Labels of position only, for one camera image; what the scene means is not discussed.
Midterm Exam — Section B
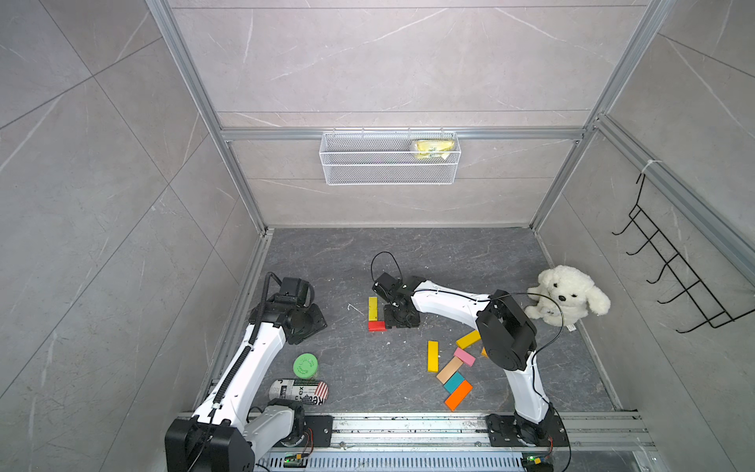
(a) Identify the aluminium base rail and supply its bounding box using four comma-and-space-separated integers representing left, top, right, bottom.
253, 412, 666, 471

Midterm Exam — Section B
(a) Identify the yellow block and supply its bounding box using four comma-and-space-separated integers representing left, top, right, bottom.
427, 340, 440, 373
456, 330, 481, 350
368, 297, 379, 323

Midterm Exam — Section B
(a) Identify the red block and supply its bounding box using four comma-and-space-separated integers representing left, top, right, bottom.
368, 321, 387, 332

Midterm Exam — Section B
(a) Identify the pink block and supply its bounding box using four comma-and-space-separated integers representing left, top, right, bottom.
454, 347, 476, 366

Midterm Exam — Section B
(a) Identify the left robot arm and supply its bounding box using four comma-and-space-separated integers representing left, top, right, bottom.
164, 273, 326, 471

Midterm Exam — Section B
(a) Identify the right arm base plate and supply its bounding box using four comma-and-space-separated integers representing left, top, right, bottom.
485, 410, 569, 448

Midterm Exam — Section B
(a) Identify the yellow item in basket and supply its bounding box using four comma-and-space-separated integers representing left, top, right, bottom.
410, 140, 456, 160

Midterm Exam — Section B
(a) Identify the white plush dog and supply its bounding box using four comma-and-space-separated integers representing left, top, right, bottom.
525, 265, 611, 332

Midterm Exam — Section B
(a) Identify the yellow block tilted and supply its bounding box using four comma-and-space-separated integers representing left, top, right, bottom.
456, 330, 481, 350

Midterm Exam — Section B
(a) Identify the teal block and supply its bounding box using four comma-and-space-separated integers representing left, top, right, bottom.
444, 372, 465, 393

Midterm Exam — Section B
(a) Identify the green lid jar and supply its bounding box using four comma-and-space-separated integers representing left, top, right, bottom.
293, 353, 320, 380

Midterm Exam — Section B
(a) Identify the white wire basket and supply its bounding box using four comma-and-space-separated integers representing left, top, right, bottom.
319, 131, 461, 186

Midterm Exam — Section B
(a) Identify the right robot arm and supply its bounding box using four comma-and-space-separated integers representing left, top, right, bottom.
371, 273, 570, 448

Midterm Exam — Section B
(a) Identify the printed can lying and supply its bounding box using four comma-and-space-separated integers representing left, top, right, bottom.
269, 379, 330, 406

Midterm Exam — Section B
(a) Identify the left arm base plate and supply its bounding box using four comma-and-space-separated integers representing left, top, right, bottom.
294, 415, 334, 450

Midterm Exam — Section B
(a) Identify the black wall hook rack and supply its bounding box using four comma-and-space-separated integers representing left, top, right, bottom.
611, 173, 754, 334

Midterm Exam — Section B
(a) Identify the orange block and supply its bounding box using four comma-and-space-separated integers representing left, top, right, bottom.
444, 381, 473, 412

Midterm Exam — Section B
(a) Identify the tan wooden block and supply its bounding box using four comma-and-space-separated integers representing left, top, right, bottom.
436, 357, 463, 385

